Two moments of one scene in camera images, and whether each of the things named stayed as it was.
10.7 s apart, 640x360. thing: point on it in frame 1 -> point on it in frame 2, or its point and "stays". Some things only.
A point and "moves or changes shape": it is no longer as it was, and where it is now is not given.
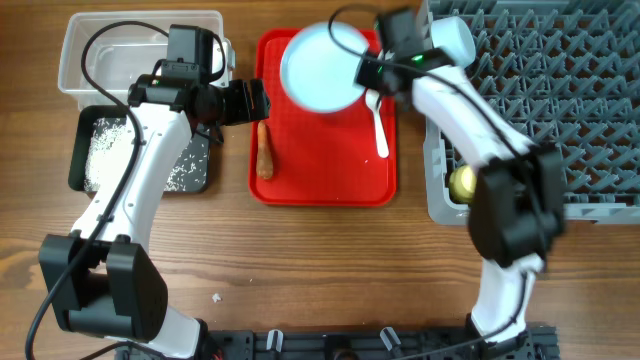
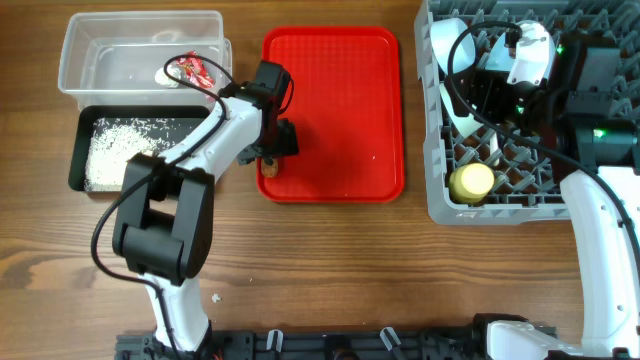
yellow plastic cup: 462,184 stays
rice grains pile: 110,151 stays
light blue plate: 317,72 -> 499,57
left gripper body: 235,107 -> 283,141
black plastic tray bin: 101,151 stays
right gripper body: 371,73 -> 522,105
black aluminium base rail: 372,344 stays
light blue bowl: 453,35 stays
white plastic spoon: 373,99 moves or changes shape
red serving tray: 327,159 stays
